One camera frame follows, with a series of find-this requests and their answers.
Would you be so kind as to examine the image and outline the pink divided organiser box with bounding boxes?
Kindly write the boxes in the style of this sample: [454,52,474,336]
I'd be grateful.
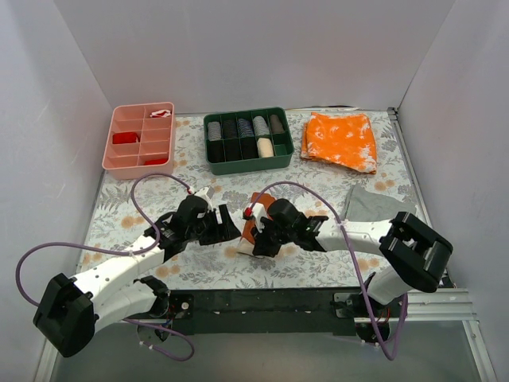
[102,102,176,181]

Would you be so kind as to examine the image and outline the dark grey rolled sock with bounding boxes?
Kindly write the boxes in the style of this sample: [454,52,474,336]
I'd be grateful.
[270,114,285,134]

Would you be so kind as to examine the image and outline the black rolled sock front middle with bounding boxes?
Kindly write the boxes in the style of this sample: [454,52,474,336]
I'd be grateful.
[223,138,243,162]

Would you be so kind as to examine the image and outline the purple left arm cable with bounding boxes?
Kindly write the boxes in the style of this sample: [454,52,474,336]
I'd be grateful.
[15,173,196,361]

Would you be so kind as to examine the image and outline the red white rolled underwear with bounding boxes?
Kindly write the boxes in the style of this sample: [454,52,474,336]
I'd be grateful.
[149,109,172,119]

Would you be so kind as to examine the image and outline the green divided organiser box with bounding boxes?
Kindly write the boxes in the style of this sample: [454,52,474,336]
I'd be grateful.
[204,107,294,175]

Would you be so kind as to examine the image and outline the white grey striped sock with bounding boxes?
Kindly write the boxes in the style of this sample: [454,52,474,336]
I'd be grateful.
[253,115,270,136]

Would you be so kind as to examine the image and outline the orange and cream underwear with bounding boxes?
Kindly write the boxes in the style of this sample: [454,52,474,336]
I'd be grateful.
[236,193,276,257]

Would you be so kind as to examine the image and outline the black rolled sock front right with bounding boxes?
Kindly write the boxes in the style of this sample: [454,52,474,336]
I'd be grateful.
[240,137,258,160]

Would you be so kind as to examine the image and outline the black rolled sock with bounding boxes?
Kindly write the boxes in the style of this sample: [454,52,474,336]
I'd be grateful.
[222,119,239,139]
[240,137,258,160]
[208,140,225,163]
[223,138,243,162]

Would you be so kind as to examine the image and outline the orange white patterned cloth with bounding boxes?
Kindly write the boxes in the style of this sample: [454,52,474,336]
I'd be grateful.
[301,112,377,173]

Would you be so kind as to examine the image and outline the floral patterned table mat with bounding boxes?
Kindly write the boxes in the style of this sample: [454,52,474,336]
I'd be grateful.
[77,111,421,290]

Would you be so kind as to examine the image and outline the grey folded cloth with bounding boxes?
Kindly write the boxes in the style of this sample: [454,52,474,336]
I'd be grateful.
[341,184,417,222]

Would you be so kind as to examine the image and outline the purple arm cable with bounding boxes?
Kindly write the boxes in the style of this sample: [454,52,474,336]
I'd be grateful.
[242,181,410,361]
[15,173,196,361]

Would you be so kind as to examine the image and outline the black rolled sock front left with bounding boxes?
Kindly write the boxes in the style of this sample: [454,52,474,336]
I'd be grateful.
[208,140,225,163]

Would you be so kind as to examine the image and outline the grey striped rolled sock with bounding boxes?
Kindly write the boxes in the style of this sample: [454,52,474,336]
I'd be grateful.
[208,121,222,142]

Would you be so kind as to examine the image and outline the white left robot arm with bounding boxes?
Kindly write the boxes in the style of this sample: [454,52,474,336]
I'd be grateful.
[33,193,241,357]

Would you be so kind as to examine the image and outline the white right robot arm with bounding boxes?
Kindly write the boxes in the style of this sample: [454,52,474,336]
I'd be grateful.
[249,199,453,317]

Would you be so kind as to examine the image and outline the blue striped rolled sock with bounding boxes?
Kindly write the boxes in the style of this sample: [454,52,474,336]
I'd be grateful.
[237,118,255,138]

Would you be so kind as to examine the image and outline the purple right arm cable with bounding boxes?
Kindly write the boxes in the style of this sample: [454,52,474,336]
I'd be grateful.
[242,181,410,361]

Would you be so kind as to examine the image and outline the cream rolled sock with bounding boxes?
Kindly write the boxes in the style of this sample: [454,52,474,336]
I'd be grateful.
[257,138,274,158]

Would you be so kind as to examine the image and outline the red rolled underwear front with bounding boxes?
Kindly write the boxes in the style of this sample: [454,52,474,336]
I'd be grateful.
[143,158,169,166]

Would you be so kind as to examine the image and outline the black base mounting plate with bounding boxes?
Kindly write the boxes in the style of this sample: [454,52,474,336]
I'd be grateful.
[158,286,406,345]

